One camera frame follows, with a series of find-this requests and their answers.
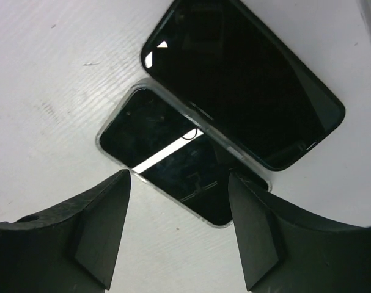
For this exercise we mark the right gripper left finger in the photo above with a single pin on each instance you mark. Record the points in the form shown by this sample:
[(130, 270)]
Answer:
[(69, 247)]

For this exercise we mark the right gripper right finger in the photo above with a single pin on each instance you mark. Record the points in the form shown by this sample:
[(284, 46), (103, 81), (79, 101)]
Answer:
[(284, 248)]

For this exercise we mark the black phone clear case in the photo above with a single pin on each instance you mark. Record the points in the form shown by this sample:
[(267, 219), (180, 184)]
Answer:
[(171, 153)]

